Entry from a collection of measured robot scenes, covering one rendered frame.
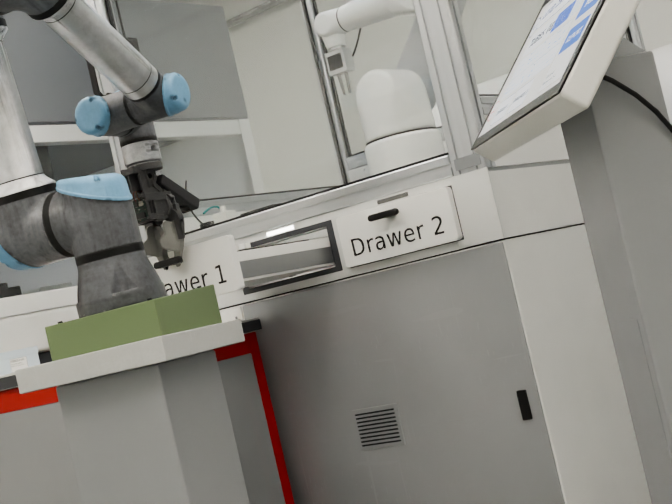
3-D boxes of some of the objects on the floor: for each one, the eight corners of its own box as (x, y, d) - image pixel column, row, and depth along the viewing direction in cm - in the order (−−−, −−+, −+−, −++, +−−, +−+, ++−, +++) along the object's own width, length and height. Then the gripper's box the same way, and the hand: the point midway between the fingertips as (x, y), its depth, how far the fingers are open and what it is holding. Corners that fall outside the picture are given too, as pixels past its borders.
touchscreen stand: (624, 801, 170) (452, 75, 175) (531, 706, 215) (396, 129, 219) (954, 703, 177) (781, 6, 182) (798, 631, 222) (662, 73, 226)
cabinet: (603, 639, 242) (507, 236, 246) (221, 647, 304) (149, 326, 308) (762, 508, 319) (688, 202, 322) (431, 536, 381) (371, 279, 384)
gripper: (107, 173, 251) (131, 277, 250) (144, 160, 244) (168, 266, 243) (138, 171, 258) (161, 272, 257) (175, 158, 251) (199, 261, 250)
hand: (173, 261), depth 252 cm, fingers closed on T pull, 3 cm apart
